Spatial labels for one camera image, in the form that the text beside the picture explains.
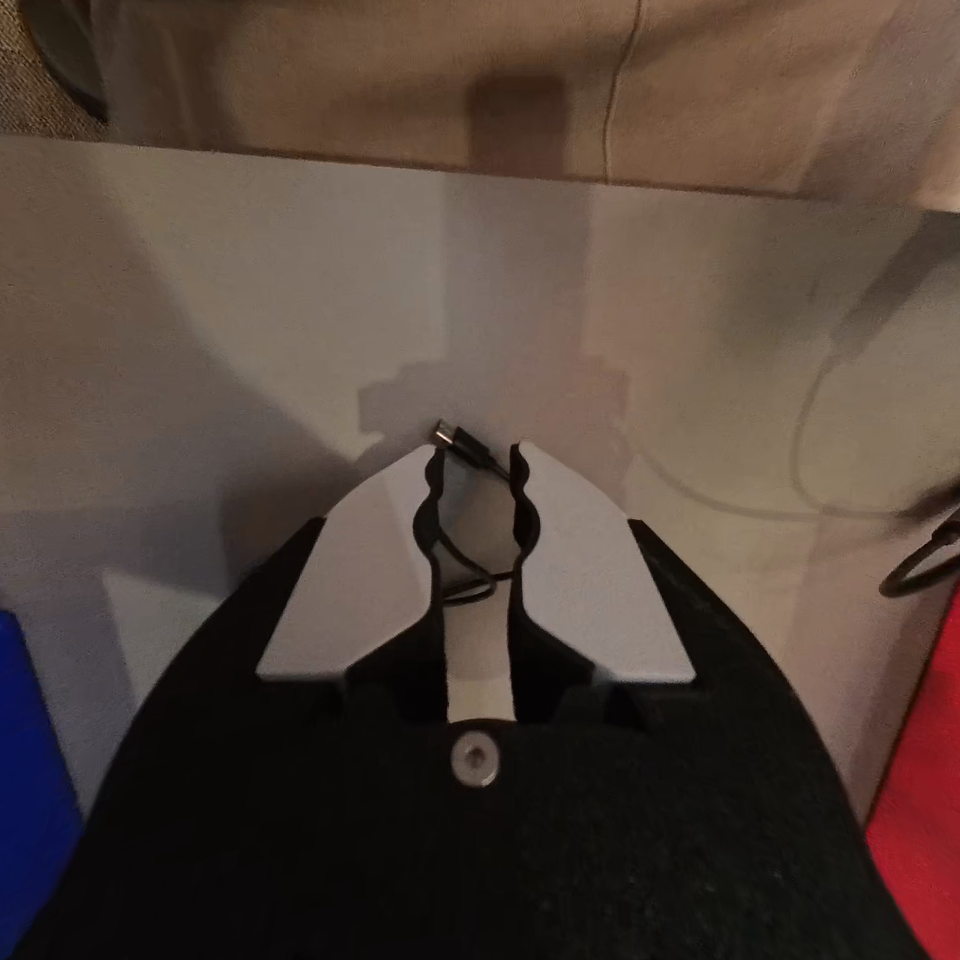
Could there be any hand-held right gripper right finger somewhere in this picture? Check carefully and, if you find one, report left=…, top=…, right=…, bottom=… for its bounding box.
left=512, top=441, right=696, bottom=689

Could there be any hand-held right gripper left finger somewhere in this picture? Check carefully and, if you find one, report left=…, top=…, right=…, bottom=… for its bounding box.
left=255, top=444, right=445, bottom=684

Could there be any black cable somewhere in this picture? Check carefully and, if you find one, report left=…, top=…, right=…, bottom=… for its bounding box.
left=429, top=420, right=520, bottom=603
left=879, top=517, right=960, bottom=599

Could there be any blue storage bin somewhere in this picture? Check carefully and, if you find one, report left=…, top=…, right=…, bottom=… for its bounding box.
left=0, top=609, right=84, bottom=946

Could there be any red storage bin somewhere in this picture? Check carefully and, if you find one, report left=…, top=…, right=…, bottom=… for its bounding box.
left=866, top=600, right=960, bottom=960

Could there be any grey desk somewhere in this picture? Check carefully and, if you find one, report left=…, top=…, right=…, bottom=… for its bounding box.
left=0, top=135, right=960, bottom=826

